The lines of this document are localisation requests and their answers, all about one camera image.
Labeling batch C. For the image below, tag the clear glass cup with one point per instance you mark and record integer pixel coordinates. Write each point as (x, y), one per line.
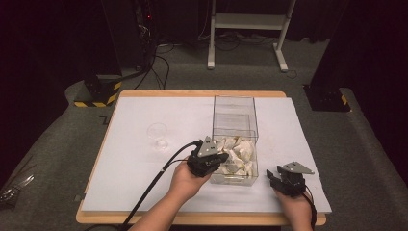
(158, 134)

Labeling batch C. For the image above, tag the white metal stand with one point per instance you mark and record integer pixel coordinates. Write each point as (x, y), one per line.
(247, 21)

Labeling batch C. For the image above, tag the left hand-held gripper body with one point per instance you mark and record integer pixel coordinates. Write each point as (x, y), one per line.
(203, 159)

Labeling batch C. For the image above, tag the dark equipment with red light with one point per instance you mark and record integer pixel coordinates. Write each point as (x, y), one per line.
(147, 19)

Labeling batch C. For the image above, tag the black tape floor mark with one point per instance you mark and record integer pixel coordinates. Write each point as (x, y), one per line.
(105, 120)

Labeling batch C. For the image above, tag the person's right hand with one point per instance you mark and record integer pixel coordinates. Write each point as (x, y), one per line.
(295, 208)

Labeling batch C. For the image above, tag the clear plastic drawer case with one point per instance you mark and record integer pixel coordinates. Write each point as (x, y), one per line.
(234, 112)

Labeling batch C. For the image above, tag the white paper sheet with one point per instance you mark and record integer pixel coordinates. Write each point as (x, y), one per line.
(128, 154)

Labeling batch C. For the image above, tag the grey tape piece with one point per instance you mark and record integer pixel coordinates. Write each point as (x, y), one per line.
(79, 198)

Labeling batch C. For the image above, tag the black stand base yellow mark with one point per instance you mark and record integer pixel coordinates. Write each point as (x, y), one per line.
(327, 97)

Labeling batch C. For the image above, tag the yellow-black striped stand base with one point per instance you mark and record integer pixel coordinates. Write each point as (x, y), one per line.
(99, 96)

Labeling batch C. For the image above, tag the person's left hand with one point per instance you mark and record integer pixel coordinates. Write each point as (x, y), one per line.
(186, 184)

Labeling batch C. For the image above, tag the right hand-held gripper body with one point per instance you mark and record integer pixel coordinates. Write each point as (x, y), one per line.
(292, 181)

